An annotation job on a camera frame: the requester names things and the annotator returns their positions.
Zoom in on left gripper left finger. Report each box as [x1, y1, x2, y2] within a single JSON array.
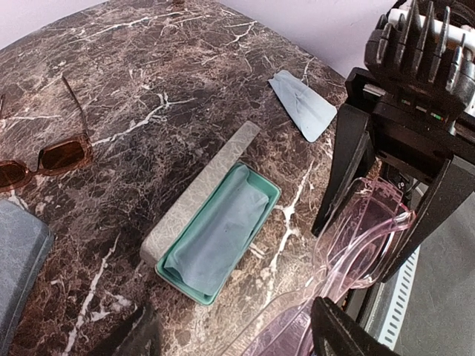
[[92, 303, 162, 355]]

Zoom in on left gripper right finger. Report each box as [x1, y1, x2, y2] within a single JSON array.
[[311, 297, 398, 356]]

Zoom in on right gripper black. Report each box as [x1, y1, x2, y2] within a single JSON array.
[[312, 67, 474, 283]]

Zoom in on pink transparent sunglasses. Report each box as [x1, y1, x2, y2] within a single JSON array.
[[223, 177, 416, 355]]

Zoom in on light blue cleaning cloth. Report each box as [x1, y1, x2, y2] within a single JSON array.
[[163, 165, 269, 296]]

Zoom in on beige glasses case teal lining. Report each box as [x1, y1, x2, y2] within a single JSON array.
[[140, 121, 281, 306]]

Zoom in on brown sunglasses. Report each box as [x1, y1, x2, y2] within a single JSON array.
[[1, 74, 94, 193]]

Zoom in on folded light blue cloth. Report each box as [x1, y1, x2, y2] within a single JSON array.
[[269, 70, 338, 142]]

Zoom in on blue-grey glasses case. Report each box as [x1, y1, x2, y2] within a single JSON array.
[[1, 200, 54, 355]]

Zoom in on black front rail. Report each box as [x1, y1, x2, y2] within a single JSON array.
[[341, 177, 475, 356]]

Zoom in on white slotted cable duct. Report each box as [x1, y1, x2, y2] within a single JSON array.
[[378, 247, 420, 350]]

